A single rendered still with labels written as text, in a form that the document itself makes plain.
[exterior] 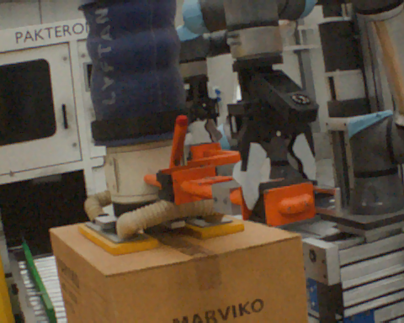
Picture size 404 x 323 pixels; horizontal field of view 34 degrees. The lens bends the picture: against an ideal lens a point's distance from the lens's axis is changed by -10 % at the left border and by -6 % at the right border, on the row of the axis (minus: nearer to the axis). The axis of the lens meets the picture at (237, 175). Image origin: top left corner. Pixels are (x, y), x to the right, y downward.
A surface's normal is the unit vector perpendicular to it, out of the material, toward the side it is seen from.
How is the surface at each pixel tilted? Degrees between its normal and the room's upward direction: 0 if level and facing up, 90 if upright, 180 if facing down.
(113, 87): 75
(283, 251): 90
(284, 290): 90
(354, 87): 90
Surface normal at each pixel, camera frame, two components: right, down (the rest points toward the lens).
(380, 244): 0.36, 0.07
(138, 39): 0.09, -0.21
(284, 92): 0.14, -0.82
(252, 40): -0.11, 0.16
